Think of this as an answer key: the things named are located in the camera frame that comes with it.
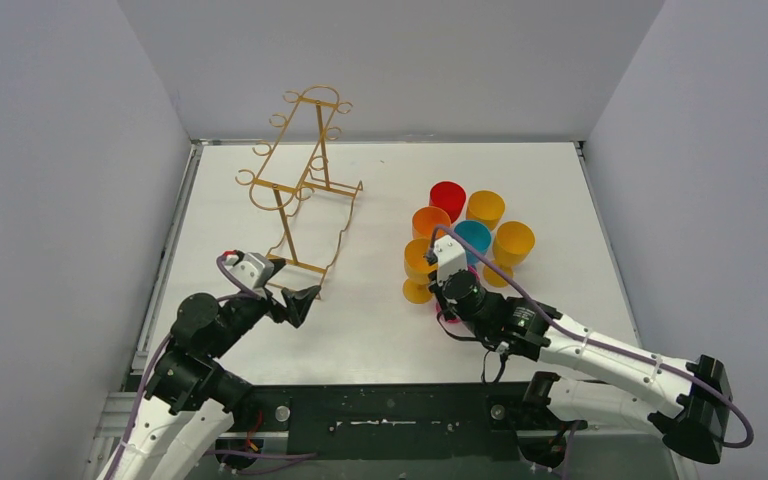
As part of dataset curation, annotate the magenta wine glass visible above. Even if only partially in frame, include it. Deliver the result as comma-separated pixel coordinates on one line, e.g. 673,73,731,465
433,265,480,324

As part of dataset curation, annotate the yellow wine glass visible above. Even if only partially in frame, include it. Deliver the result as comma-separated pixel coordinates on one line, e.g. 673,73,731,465
466,190,506,231
491,221,536,279
402,238,435,305

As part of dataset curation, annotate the blue wine glass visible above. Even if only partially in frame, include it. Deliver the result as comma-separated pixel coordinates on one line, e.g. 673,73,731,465
454,220,493,255

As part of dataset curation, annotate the orange wine glass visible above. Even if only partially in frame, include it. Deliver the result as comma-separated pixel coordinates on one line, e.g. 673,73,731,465
411,206,451,239

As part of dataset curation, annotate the red wine glass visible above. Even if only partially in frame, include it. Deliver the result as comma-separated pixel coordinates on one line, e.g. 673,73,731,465
428,181,467,223

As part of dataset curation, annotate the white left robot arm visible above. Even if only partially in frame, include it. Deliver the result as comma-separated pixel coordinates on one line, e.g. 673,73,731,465
98,250,321,479

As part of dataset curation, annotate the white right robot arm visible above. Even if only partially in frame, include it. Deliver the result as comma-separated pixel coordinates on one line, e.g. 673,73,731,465
429,271,733,465

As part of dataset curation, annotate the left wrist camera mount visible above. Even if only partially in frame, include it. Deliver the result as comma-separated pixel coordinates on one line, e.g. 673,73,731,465
222,251,275,291

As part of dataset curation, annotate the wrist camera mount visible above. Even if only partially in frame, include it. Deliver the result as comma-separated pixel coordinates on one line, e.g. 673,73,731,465
424,235,468,285
222,251,275,291

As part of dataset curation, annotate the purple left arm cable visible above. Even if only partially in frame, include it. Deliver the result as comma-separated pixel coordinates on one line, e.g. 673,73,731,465
102,251,319,480

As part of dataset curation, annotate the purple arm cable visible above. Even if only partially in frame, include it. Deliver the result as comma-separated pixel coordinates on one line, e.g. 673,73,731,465
426,224,756,450
102,251,319,480

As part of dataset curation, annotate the gold wire glass rack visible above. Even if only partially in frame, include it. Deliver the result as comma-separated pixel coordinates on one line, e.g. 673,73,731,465
234,84,364,286

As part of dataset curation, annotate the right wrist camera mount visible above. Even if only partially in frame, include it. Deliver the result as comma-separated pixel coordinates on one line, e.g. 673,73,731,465
424,235,468,285

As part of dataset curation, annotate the aluminium table edge rail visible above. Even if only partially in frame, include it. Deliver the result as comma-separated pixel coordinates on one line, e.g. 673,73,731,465
82,137,700,480

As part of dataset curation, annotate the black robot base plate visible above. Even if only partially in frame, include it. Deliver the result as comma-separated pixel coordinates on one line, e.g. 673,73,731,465
208,382,587,468

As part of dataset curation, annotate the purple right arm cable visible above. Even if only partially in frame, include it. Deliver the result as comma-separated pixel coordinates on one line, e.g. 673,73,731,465
426,224,756,450

